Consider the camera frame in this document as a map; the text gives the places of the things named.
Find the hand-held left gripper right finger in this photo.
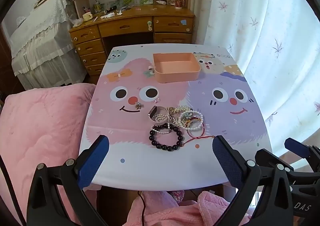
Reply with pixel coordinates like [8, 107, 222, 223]
[212, 135, 294, 226]

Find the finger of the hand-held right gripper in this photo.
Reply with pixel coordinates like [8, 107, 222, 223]
[284, 138, 320, 166]
[254, 148, 288, 168]

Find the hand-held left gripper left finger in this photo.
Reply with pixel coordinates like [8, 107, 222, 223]
[26, 135, 110, 226]

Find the red string bracelet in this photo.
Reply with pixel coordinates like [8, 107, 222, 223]
[181, 122, 215, 146]

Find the dark bead bracelet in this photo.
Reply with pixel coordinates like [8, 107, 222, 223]
[149, 126, 185, 152]

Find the pile of pearl bracelets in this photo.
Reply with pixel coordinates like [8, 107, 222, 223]
[152, 104, 205, 131]

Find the pink watch band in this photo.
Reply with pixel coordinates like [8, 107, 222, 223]
[147, 106, 170, 126]

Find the pink plastic tray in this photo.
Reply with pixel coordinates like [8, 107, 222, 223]
[152, 52, 202, 84]

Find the pink blanket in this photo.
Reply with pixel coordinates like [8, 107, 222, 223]
[0, 83, 100, 226]

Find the pink fleece clothing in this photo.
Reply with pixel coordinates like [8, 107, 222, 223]
[126, 189, 253, 226]

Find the white lace cover cloth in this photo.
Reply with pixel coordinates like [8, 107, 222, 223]
[9, 0, 87, 90]

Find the wooden desk cabinet door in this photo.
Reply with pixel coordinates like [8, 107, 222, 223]
[154, 33, 192, 44]

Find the wide wooden desk drawer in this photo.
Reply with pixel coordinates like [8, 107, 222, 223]
[99, 17, 153, 37]

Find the wooden desk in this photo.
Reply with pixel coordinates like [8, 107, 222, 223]
[69, 7, 196, 76]

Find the white leaf print curtain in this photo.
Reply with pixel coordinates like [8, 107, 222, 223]
[191, 0, 320, 166]

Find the wooden drawer with blue sticker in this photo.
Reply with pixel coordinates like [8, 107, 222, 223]
[153, 16, 194, 34]

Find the wide green leaf picture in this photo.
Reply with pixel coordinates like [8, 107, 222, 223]
[102, 0, 135, 8]

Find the black cable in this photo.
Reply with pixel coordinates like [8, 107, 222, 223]
[137, 191, 147, 226]
[0, 155, 27, 226]

